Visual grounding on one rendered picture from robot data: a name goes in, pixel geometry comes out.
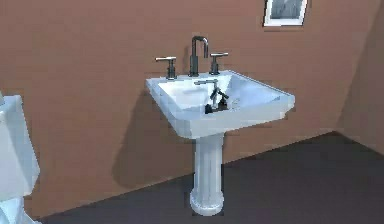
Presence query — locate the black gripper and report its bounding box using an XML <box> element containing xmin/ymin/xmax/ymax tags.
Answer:
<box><xmin>194</xmin><ymin>78</ymin><xmax>231</xmax><ymax>115</ymax></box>

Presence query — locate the white framed painting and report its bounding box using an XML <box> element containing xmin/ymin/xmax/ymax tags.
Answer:
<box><xmin>263</xmin><ymin>0</ymin><xmax>309</xmax><ymax>28</ymax></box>

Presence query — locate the white toilet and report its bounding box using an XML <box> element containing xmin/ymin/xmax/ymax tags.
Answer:
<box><xmin>0</xmin><ymin>94</ymin><xmax>42</xmax><ymax>224</ymax></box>

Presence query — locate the dark metal faucet spout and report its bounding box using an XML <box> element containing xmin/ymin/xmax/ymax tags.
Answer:
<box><xmin>188</xmin><ymin>35</ymin><xmax>210</xmax><ymax>78</ymax></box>

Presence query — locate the dark metal tap handle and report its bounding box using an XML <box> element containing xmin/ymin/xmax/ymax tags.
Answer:
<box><xmin>209</xmin><ymin>51</ymin><xmax>230</xmax><ymax>76</ymax></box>
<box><xmin>154</xmin><ymin>56</ymin><xmax>178</xmax><ymax>80</ymax></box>

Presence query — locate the white pedestal sink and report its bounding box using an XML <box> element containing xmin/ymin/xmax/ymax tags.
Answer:
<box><xmin>145</xmin><ymin>69</ymin><xmax>296</xmax><ymax>217</ymax></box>

